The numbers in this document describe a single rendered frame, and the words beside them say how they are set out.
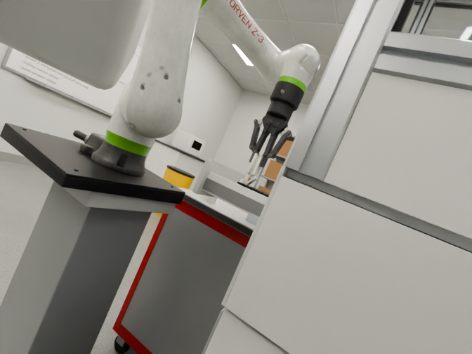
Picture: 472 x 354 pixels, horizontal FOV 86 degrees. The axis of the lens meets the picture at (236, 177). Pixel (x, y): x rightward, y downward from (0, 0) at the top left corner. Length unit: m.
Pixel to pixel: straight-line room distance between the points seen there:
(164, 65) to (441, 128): 0.50
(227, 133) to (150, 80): 5.54
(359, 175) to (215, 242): 0.82
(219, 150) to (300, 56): 5.31
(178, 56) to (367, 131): 0.46
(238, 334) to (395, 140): 0.22
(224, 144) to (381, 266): 5.86
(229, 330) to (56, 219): 0.63
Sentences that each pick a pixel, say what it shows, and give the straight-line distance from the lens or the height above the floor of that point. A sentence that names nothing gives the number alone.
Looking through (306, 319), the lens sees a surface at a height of 0.83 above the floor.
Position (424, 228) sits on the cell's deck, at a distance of 0.25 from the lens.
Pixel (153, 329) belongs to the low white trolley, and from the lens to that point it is 1.24.
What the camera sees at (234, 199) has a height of 0.85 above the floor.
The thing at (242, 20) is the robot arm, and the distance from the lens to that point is 0.89.
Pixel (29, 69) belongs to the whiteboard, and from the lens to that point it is 3.72.
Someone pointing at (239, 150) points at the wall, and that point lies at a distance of 5.79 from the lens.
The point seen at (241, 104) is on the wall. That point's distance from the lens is 6.22.
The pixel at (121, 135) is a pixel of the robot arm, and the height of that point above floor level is 0.89.
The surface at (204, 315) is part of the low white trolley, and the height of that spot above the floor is 0.39.
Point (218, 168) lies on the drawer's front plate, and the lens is 0.80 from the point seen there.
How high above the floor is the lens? 0.92
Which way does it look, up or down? 1 degrees down
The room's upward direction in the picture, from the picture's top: 24 degrees clockwise
